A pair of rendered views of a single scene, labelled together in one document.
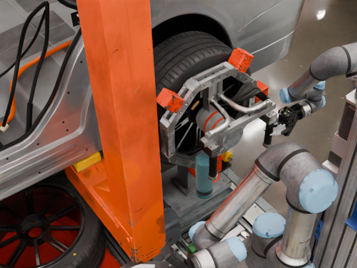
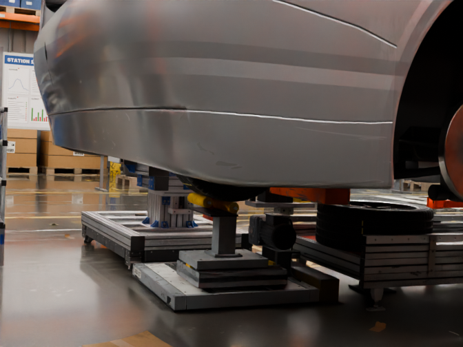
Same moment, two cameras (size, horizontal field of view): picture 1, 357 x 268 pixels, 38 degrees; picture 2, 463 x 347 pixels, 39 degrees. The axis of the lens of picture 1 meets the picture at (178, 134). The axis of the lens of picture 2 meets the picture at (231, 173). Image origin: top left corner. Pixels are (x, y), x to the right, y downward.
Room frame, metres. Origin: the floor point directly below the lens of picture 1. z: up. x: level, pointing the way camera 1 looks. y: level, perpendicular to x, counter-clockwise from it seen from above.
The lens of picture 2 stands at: (5.39, 0.73, 0.85)
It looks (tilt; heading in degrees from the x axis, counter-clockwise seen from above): 3 degrees down; 193
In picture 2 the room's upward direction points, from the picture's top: 3 degrees clockwise
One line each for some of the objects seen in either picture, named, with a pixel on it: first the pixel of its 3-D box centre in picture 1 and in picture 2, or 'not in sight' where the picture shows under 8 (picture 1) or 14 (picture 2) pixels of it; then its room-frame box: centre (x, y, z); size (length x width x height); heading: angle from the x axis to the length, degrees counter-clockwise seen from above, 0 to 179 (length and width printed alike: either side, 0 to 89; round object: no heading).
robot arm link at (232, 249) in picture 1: (226, 253); not in sight; (0.86, -0.13, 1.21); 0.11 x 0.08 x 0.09; 115
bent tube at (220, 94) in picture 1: (244, 93); not in sight; (1.82, -0.31, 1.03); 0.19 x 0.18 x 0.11; 35
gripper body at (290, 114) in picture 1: (290, 116); not in sight; (1.85, -0.54, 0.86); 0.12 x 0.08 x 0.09; 125
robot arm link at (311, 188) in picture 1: (298, 225); not in sight; (0.97, -0.37, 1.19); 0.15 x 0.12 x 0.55; 25
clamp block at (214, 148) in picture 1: (209, 145); not in sight; (1.59, -0.13, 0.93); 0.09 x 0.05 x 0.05; 35
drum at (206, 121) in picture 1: (219, 126); not in sight; (1.80, -0.20, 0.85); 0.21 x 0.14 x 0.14; 35
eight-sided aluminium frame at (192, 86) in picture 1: (209, 118); not in sight; (1.86, -0.15, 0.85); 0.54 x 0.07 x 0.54; 125
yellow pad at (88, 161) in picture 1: (82, 155); not in sight; (1.77, 0.47, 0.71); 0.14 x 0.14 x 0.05; 35
